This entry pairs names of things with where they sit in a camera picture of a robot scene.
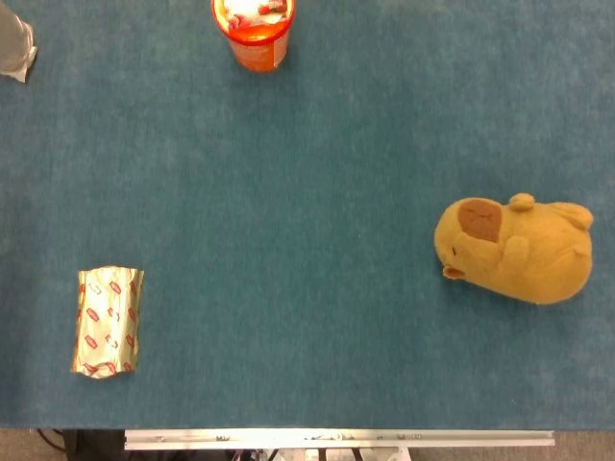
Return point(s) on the tan capybara plush toy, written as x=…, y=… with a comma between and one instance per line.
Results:
x=533, y=259

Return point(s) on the blue felt table mat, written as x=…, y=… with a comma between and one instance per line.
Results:
x=288, y=216

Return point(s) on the orange snack cup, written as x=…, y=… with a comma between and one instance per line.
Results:
x=259, y=45

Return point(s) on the red white snack packet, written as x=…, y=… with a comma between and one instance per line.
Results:
x=108, y=322

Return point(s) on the grey crumpled plastic bag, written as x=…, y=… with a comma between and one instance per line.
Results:
x=13, y=43

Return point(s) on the aluminium frame rail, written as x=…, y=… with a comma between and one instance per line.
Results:
x=336, y=438

